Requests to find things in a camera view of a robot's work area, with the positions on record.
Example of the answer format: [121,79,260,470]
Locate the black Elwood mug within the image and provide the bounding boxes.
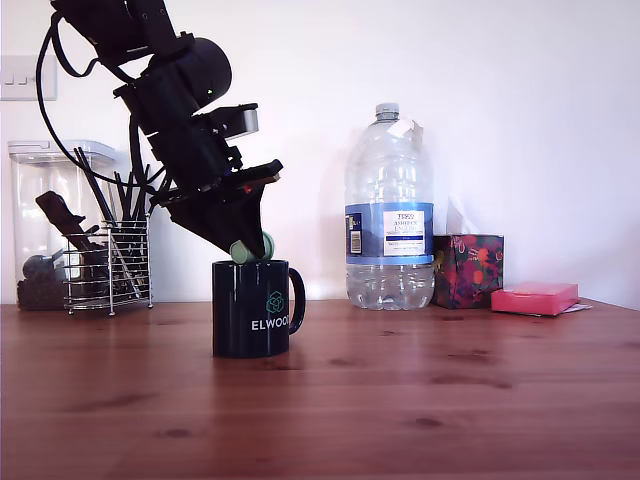
[211,258,307,360]

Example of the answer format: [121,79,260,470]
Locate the dark jar contents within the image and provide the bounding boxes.
[16,279,67,312]

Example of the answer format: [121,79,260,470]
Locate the large clear water bottle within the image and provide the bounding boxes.
[343,103,436,312]

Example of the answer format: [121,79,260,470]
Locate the black kitchen tool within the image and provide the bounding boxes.
[34,192,101,261]

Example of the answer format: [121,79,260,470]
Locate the pale green coffee capsule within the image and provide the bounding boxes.
[228,231,277,265]

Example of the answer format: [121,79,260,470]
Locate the long black chopstick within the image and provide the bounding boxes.
[73,147,117,227]

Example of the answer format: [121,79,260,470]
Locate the black round utensil head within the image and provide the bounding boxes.
[20,254,54,281]

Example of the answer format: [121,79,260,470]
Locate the clear plastic storage jar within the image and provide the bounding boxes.
[7,141,119,313]

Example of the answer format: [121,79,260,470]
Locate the white tissue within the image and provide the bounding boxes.
[444,191,482,236]

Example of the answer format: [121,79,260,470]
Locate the long black cable loop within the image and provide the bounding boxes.
[36,9,171,189]

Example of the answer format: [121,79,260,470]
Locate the pink flat box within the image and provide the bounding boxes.
[491,282,581,319]

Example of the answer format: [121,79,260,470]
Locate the chrome wire utensil rack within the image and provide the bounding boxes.
[62,219,155,318]

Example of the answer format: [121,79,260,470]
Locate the floral tissue box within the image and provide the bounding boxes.
[430,233,505,311]

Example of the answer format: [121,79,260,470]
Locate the grey camera box with bracket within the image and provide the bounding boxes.
[192,102,260,142]

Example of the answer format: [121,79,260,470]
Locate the short black cable loop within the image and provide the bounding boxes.
[58,24,134,84]

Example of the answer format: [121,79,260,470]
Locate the white light switch plate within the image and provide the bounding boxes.
[0,56,59,105]

